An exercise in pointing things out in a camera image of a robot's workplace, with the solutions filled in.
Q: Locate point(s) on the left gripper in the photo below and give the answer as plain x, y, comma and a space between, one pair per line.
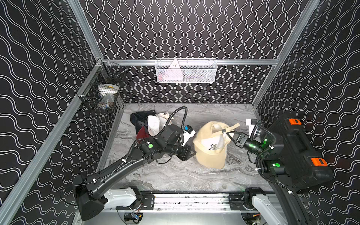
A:
188, 153

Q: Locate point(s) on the pink triangular card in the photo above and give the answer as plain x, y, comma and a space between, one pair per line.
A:
173, 73

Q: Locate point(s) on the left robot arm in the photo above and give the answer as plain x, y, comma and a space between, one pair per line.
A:
171, 140

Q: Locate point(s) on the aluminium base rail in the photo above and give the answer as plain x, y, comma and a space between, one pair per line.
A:
167, 202

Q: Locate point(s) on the black wire basket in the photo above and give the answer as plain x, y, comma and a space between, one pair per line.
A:
110, 73

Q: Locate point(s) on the tan baseball cap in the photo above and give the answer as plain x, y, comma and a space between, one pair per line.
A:
211, 143

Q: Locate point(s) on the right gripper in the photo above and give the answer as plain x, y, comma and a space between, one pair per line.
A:
240, 139

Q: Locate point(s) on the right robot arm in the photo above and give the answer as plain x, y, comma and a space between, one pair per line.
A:
293, 208

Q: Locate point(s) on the white wire basket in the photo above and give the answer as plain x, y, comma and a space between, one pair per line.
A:
194, 70

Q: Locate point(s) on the red baseball cap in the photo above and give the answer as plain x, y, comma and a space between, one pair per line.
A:
143, 133

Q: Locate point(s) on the cream baseball cap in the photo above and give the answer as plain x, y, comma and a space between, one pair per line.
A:
164, 116

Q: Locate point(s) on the white baseball cap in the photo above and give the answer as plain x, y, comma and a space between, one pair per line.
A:
155, 124

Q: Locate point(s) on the black orange tool case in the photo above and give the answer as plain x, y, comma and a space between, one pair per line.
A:
293, 158

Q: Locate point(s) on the navy baseball cap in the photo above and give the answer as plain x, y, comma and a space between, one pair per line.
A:
139, 119

